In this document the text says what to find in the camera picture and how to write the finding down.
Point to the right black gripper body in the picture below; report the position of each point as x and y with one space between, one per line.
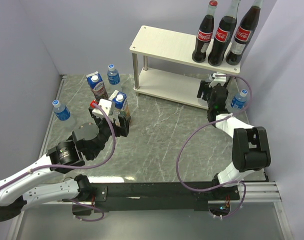
210 103

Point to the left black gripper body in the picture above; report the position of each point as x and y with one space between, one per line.
105 129

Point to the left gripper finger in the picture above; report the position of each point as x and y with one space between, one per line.
91 109
123 129

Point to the water bottle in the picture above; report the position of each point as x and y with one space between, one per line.
204 102
63 114
238 101
114 78

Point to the cola glass bottle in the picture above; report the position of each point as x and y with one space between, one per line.
244 33
224 34
205 32

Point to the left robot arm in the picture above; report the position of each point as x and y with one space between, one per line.
25 189

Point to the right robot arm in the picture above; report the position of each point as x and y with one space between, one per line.
250 147

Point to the white two-tier wooden shelf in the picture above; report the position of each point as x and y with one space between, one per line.
162 60

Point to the pineapple juice carton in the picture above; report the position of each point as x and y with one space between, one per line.
121 105

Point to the grape juice carton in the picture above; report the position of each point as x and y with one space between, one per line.
97 86

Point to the black base crossbar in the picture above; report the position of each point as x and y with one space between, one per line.
156 196

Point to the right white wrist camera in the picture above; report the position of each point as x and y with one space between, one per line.
217 79

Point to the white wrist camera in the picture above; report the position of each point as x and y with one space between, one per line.
107 107
217 79

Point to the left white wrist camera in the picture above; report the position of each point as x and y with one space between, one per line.
107 107

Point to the aluminium frame rail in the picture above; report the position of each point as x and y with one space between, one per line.
165 143

